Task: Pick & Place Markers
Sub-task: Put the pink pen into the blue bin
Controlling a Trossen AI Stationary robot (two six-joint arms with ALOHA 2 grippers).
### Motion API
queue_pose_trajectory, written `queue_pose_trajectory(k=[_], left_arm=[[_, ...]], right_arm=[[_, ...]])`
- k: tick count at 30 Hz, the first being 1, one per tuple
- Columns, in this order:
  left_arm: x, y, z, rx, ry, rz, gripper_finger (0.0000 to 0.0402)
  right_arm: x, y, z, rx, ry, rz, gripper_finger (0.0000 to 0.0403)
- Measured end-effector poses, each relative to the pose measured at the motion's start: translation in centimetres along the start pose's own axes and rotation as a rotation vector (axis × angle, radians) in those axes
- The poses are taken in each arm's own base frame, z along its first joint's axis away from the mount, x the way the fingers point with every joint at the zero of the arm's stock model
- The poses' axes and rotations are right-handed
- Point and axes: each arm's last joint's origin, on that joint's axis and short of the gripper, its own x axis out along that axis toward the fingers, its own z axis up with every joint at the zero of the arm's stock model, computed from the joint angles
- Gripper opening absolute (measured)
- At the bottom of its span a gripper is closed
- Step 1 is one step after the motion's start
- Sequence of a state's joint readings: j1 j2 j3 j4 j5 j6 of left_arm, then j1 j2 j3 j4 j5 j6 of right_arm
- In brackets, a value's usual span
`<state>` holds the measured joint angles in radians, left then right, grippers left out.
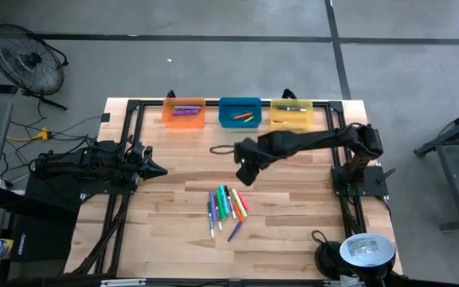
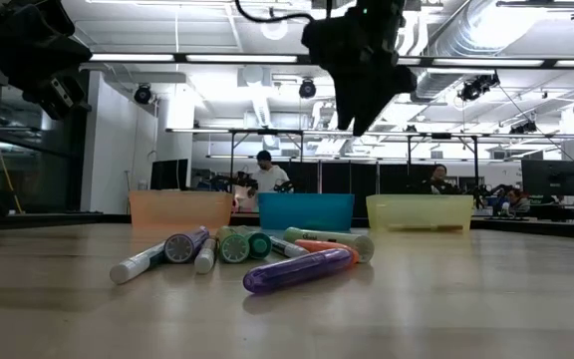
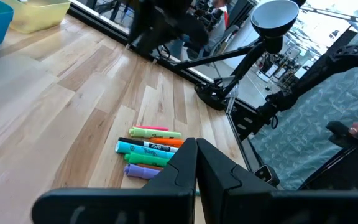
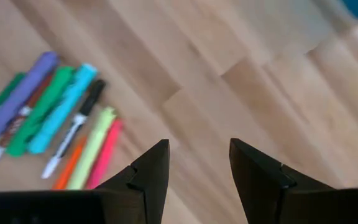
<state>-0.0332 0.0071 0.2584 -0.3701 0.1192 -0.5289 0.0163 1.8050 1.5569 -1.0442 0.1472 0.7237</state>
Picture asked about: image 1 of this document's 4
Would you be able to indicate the orange translucent plastic bin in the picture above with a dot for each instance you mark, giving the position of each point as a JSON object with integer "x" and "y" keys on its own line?
{"x": 183, "y": 123}

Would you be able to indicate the lavender thick marker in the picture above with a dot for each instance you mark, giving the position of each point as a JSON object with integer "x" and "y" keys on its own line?
{"x": 213, "y": 203}

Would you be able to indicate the black desk lamp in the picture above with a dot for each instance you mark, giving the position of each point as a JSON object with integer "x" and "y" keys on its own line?
{"x": 367, "y": 255}

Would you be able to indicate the brown thin marker white cap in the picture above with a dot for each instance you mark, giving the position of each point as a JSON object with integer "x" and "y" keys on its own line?
{"x": 219, "y": 225}

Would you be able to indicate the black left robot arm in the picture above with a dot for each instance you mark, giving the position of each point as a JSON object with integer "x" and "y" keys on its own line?
{"x": 74, "y": 163}

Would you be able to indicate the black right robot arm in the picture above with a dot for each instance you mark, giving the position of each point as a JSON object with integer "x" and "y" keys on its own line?
{"x": 317, "y": 139}

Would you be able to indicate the black Trossen box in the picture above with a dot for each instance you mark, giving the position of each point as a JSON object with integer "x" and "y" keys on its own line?
{"x": 42, "y": 239}

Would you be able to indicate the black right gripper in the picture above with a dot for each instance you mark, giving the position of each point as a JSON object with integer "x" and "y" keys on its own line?
{"x": 251, "y": 153}

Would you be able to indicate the light green Sharpie highlighter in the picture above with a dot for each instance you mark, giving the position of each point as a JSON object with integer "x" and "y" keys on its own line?
{"x": 238, "y": 202}

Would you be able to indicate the orange translucent highlighter pen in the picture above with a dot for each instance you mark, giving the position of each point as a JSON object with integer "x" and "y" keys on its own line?
{"x": 243, "y": 115}

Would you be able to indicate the black Expo marker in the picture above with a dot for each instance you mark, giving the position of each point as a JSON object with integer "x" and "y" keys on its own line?
{"x": 231, "y": 209}

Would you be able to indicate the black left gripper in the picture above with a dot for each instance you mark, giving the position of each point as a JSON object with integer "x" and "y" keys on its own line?
{"x": 140, "y": 165}

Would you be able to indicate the small black box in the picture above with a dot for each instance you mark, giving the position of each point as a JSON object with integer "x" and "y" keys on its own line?
{"x": 105, "y": 117}

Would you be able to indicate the black metal side table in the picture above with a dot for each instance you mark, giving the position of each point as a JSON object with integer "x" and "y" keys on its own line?
{"x": 452, "y": 167}

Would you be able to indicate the lavender marker white tip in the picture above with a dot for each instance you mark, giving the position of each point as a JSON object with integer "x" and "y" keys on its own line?
{"x": 187, "y": 107}

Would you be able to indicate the black floor fan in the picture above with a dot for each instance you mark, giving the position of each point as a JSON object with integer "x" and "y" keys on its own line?
{"x": 26, "y": 60}

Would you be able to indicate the blue plastic bin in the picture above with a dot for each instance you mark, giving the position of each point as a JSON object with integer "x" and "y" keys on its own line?
{"x": 225, "y": 121}

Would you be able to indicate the teal highlighter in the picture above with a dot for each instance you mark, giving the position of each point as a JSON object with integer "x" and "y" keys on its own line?
{"x": 224, "y": 199}

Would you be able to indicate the purple translucent highlighter pen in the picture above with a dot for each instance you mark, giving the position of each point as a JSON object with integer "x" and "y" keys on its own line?
{"x": 234, "y": 231}

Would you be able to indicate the purple Sharpie highlighter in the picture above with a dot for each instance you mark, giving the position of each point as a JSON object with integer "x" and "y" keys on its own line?
{"x": 185, "y": 112}

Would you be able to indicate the green thin marker white barrel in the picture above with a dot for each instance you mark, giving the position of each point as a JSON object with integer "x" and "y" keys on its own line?
{"x": 210, "y": 219}

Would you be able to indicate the orange highlighter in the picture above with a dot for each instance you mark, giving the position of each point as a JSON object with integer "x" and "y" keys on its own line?
{"x": 239, "y": 216}

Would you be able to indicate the black clamp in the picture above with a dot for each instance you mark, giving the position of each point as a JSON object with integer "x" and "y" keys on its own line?
{"x": 171, "y": 95}
{"x": 289, "y": 94}

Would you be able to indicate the yellow translucent highlighter pen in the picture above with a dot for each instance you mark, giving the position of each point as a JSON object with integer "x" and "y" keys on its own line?
{"x": 248, "y": 119}

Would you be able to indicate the yellow translucent plastic bin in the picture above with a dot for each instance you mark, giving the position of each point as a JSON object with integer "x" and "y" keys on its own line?
{"x": 293, "y": 125}

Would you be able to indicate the pink highlighter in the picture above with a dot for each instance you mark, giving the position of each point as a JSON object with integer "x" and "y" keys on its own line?
{"x": 243, "y": 201}

